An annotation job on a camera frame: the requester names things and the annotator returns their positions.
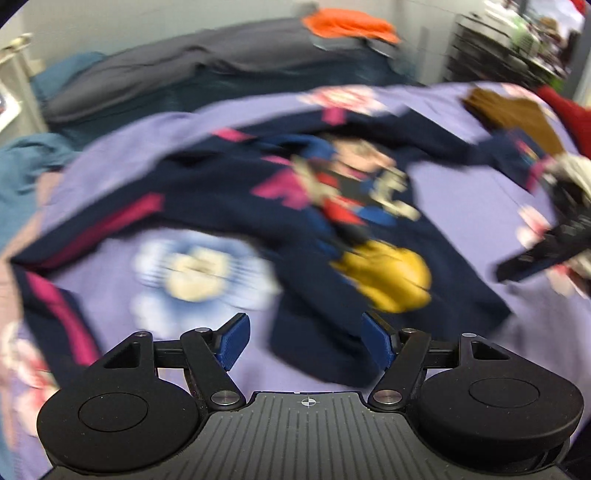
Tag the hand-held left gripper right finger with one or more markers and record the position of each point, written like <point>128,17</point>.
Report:
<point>376,344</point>

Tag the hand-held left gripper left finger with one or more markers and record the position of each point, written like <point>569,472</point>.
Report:
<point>235,342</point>

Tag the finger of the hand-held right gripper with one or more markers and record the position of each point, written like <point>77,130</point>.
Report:
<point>526,263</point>

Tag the navy printed sweater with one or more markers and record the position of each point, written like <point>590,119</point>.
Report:
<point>221,184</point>

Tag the purple floral blanket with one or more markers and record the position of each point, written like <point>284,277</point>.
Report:
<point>461,207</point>

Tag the red cloth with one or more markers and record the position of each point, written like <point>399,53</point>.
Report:
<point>570,113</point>

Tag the brown cloth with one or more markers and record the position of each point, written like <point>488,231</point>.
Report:
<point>512,115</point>

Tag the black storage rack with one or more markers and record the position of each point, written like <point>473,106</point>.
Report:
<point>489,50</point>

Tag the teal bedsheet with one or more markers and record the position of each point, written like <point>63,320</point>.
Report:
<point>27,175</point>

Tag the grey garment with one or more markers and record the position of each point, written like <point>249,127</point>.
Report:
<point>161,69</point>

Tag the orange cloth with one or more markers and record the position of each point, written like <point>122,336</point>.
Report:
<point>351,24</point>

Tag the white furniture frame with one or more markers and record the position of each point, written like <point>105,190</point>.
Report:
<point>14,78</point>

